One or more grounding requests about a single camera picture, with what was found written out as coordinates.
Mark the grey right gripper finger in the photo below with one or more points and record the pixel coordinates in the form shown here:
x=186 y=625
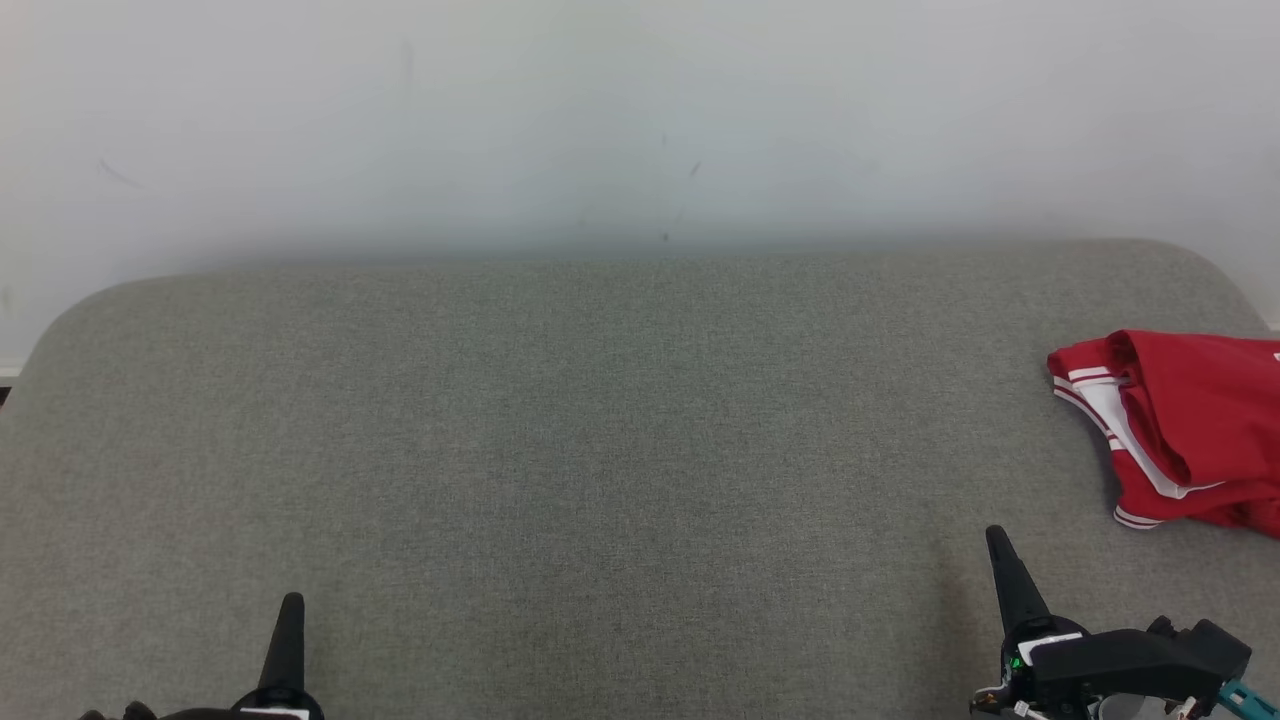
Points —
x=1015 y=585

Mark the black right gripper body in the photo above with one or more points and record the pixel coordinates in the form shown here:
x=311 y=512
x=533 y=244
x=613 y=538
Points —
x=1090 y=665

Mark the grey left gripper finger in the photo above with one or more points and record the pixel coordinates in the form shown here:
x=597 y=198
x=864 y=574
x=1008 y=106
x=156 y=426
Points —
x=285 y=650

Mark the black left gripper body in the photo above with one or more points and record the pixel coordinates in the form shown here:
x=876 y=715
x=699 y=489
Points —
x=270 y=707

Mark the red jersey with white sleeves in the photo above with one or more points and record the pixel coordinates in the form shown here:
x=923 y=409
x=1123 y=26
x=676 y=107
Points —
x=1200 y=420

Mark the grey fabric sofa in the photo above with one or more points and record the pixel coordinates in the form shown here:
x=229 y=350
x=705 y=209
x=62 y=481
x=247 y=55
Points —
x=550 y=450

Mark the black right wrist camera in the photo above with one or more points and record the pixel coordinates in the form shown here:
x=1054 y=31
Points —
x=1215 y=650

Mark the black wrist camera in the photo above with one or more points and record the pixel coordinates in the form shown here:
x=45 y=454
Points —
x=1215 y=650
x=125 y=713

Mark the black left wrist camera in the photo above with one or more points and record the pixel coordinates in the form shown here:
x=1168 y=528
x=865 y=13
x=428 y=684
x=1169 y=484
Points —
x=125 y=713

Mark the teal right camera connector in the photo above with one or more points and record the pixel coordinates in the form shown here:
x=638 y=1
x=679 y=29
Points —
x=1250 y=700

